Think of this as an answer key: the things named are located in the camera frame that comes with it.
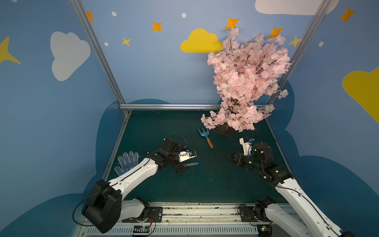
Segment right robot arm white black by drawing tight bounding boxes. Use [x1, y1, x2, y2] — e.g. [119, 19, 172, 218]
[229, 138, 354, 237]

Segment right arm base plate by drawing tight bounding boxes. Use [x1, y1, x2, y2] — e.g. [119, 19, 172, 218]
[237, 205, 271, 223]

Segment left circuit board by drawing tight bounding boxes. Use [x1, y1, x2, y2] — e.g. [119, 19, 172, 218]
[132, 225, 151, 237]

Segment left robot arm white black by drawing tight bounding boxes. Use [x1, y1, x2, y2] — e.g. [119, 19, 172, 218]
[81, 138, 197, 234]

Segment left aluminium frame post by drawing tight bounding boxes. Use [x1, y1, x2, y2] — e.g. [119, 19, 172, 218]
[70, 0, 125, 106]

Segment back aluminium frame bar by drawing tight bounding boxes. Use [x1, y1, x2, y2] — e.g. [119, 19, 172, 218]
[119, 104, 221, 111]

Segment pink cherry blossom tree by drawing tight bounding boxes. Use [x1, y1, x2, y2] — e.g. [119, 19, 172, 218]
[201, 28, 291, 132]

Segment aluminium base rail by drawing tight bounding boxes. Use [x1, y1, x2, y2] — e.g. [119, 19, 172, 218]
[73, 202, 301, 237]

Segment right aluminium frame post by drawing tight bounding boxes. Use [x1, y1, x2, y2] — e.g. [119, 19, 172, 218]
[266, 0, 334, 105]

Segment right circuit board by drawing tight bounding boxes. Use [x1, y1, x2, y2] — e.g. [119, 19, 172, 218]
[257, 225, 273, 237]

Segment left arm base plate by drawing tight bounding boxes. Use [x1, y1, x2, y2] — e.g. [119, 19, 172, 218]
[122, 206, 163, 223]

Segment aluminium frame post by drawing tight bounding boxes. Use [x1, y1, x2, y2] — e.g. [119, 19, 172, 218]
[70, 0, 125, 106]
[266, 0, 334, 105]

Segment circuit board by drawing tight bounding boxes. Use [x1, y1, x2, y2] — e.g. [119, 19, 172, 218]
[257, 225, 273, 237]
[132, 225, 151, 237]

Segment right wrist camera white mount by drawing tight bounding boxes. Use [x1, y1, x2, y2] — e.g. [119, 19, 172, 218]
[239, 137, 255, 156]

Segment blue garden fork wooden handle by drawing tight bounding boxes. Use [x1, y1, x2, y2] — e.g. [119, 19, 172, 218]
[198, 128, 214, 149]

